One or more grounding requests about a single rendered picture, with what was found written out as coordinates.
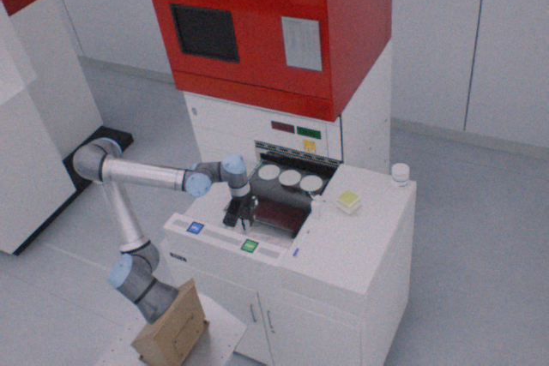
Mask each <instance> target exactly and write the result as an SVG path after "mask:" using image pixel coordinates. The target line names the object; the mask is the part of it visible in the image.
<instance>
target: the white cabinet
mask: <svg viewBox="0 0 549 366"><path fill-rule="evenodd" d="M414 215H415V207H414V209H413V212H412V214H411V216H410V219H409V221H408V222H407V226H406V228H405V230H404V232H403V234H402V236H401V240H400V242H399V243H398V246H397V248H396V250H395V253H394V255H393V257H392V260H391V262H390V264H389V267H388V269H387V271H386V274H385V275H384V277H383V281H382V282H381V284H380V286H379V288H378V290H377V294H376V296H375V297H374V300H373V302H372V304H371V307H370V309H369V311H368V314H367V316H366V317H364V316H361V315H357V314H354V313H352V312H349V311H346V310H344V309H340V308H337V307H335V306H333V305H330V304H327V303H323V302H321V301H318V300H316V299H311V298H308V297H304V296H301V295H299V294H297V293H294V292H291V291H288V290H285V289H279V288H276V287H274V286H272V285H267V284H264V283H263V282H260V281H257V280H254V279H251V278H248V277H245V276H243V275H241V274H238V273H234V272H232V271H229V270H226V269H224V268H221V267H217V266H215V265H212V264H210V263H207V262H205V261H200V260H198V259H196V258H193V257H190V256H188V255H184V254H181V253H179V252H177V251H175V250H172V249H169V248H166V247H163V246H161V248H162V250H163V252H164V255H165V258H166V261H167V263H168V266H169V268H170V270H171V272H172V276H173V278H174V280H175V282H176V285H177V287H179V286H181V285H182V284H185V283H186V282H188V281H189V280H190V279H192V278H193V280H194V281H195V284H194V286H195V288H196V292H198V293H201V294H203V295H205V296H207V297H210V298H211V299H212V300H214V301H215V302H216V303H218V304H219V305H220V306H221V307H222V308H223V309H225V310H226V311H228V312H229V313H230V314H231V315H233V316H234V317H236V318H237V319H238V320H240V321H241V322H242V323H244V324H245V325H246V326H247V327H248V329H247V330H246V332H245V333H244V336H243V337H242V339H241V340H240V341H239V343H238V345H237V347H236V349H235V350H234V351H236V352H238V353H240V354H242V355H245V356H247V357H250V358H252V359H254V360H257V361H258V362H260V363H266V364H267V365H270V366H383V362H384V360H385V358H386V356H387V353H388V350H389V347H390V346H391V343H392V340H393V338H394V336H395V332H396V330H397V328H398V325H399V323H400V320H401V317H402V314H403V312H404V309H405V308H406V305H407V298H408V286H409V274H410V262H411V257H412V250H413V227H414Z"/></svg>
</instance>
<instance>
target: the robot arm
mask: <svg viewBox="0 0 549 366"><path fill-rule="evenodd" d="M121 158H122V151H121V148H120V146H119V145H118V144H117V143H116V142H115V141H114V140H112V139H109V138H99V139H95V140H92V141H90V142H89V143H88V144H86V145H84V146H82V147H81V148H79V149H78V150H77V152H76V153H75V157H74V167H75V170H76V171H77V172H78V174H80V175H81V176H82V177H84V178H86V179H89V180H92V181H93V182H95V183H97V184H98V185H99V187H100V191H101V193H102V195H103V197H104V200H105V203H106V206H107V208H108V211H109V213H110V215H111V217H112V221H113V224H114V225H115V228H116V230H117V233H118V236H119V239H120V241H121V247H120V249H119V250H120V253H121V257H119V258H118V260H117V261H116V262H115V263H114V265H113V266H112V268H111V269H110V271H109V272H108V274H107V275H106V281H107V282H108V283H109V284H110V285H111V286H112V287H113V288H115V289H116V290H117V291H119V292H120V293H121V294H122V295H123V296H125V297H126V298H127V299H128V300H130V301H131V302H132V303H133V304H134V305H135V306H136V307H137V308H138V309H139V310H140V312H141V314H142V316H143V318H144V319H145V321H146V322H147V323H148V324H150V325H152V324H154V323H155V322H156V321H157V320H158V319H159V318H160V317H161V316H162V315H163V314H164V313H165V311H166V310H167V309H168V308H169V306H170V305H171V304H172V302H173V301H174V299H175V298H176V296H177V295H178V293H179V289H177V288H176V287H175V286H173V285H169V284H167V283H165V282H162V281H160V280H158V279H157V278H156V277H155V276H153V275H152V273H153V272H154V271H155V270H156V269H157V267H158V265H159V263H160V251H159V249H158V247H157V246H156V245H155V244H154V243H152V242H151V240H150V238H149V237H147V236H145V235H144V234H143V231H142V228H141V226H140V223H139V220H138V218H137V216H136V212H135V209H134V208H133V205H132V203H131V200H130V197H129V194H128V192H127V189H126V187H125V185H124V183H134V184H140V185H146V186H151V187H157V188H162V189H172V190H177V191H183V192H187V193H188V194H189V195H191V196H193V197H201V196H203V195H205V194H206V193H208V191H209V190H210V187H211V186H212V184H213V183H223V182H227V185H228V188H229V191H230V194H231V197H232V199H231V201H230V204H229V206H228V209H227V210H226V214H225V216H224V219H223V220H222V223H223V224H224V225H226V226H229V227H232V228H233V227H235V225H236V224H238V226H239V227H240V228H241V229H242V230H243V231H245V232H249V231H250V229H251V227H252V224H253V221H254V219H255V215H252V214H251V212H252V211H253V209H254V208H257V207H258V205H259V204H258V199H257V195H253V193H252V188H251V184H250V183H249V180H248V177H247V173H246V166H245V163H244V159H243V157H242V156H241V155H240V154H238V153H230V154H227V155H226V156H225V157H224V158H223V160H222V161H214V162H199V163H194V164H192V165H191V166H190V169H189V170H187V169H183V168H177V167H171V166H165V165H156V164H150V163H145V162H139V161H134V160H127V159H121ZM254 196H255V197H254ZM252 197H254V199H253V198H252ZM255 201H257V204H256V203H255Z"/></svg>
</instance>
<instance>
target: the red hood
mask: <svg viewBox="0 0 549 366"><path fill-rule="evenodd" d="M152 3H153V6H154V12H155V14H156V17H157V21H158V23H159V27H160V32H161V35H162V39H163V42H164V45H165V48H166V54H167V56H168V60H169V64H170V66H171V70H172V75H173V78H174V84H175V88H176V90H178V91H182V92H187V93H193V94H198V95H201V94H202V95H206V96H210V97H215V98H218V99H226V100H231V101H234V102H239V103H243V104H247V105H254V106H259V107H263V108H267V109H271V110H276V111H283V112H287V113H292V114H295V115H300V116H304V117H311V118H315V119H320V120H323V121H328V122H332V123H334V122H335V120H336V118H337V117H338V116H339V115H340V113H341V111H342V110H343V108H344V107H345V105H346V104H347V102H348V100H349V99H350V98H351V97H352V95H353V94H354V93H355V91H356V90H357V88H358V87H359V85H360V83H361V82H362V80H364V78H365V76H366V75H367V73H368V72H369V70H370V69H371V67H372V65H373V64H374V62H376V60H377V58H378V57H379V55H380V54H381V52H382V51H383V49H384V47H385V46H386V45H387V44H388V42H389V40H390V39H391V37H392V27H391V15H392V0H152Z"/></svg>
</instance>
